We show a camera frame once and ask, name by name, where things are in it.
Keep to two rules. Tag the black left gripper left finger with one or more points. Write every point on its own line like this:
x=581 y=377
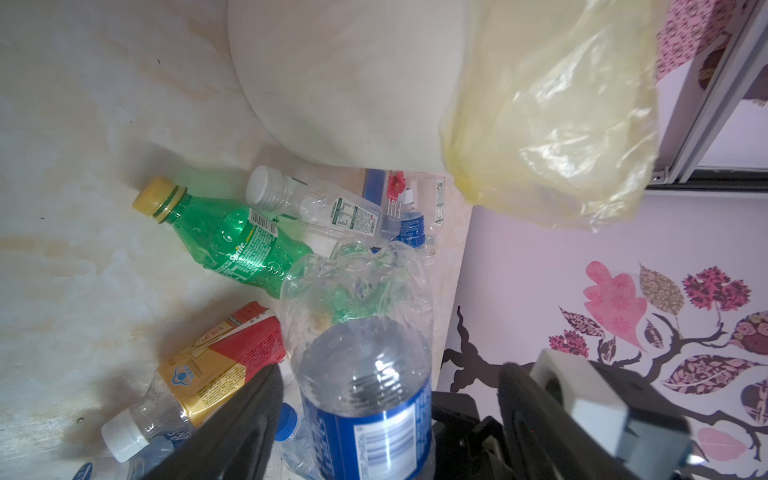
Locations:
x=236 y=442

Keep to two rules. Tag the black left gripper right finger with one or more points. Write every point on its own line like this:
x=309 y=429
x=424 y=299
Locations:
x=543 y=441

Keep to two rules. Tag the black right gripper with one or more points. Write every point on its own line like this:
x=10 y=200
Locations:
x=466 y=446

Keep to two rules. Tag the green soda bottle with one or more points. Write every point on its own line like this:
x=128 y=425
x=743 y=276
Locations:
x=224 y=236

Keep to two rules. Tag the large clear purple-tint bottle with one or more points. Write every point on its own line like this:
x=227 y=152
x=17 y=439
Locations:
x=321 y=205

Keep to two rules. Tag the small clear green label bottle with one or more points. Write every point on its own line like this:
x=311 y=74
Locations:
x=433 y=210

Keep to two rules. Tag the white bin with yellow bag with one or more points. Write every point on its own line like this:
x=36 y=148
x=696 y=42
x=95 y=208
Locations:
x=545 y=111

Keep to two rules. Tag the red yellow label bottle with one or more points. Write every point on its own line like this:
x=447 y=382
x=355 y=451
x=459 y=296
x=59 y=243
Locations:
x=197 y=381

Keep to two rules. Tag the blue label bottle white cap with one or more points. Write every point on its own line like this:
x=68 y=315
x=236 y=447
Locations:
x=158 y=450

